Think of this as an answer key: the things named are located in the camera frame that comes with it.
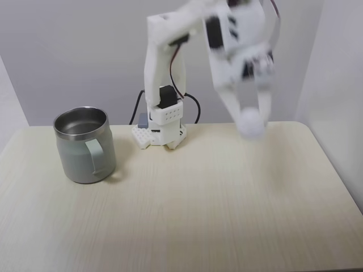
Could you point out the grey table clamp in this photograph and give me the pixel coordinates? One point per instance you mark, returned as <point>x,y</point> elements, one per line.
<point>143,120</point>

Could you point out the white gauze dressing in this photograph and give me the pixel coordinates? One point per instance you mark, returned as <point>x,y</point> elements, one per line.
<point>252,124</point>

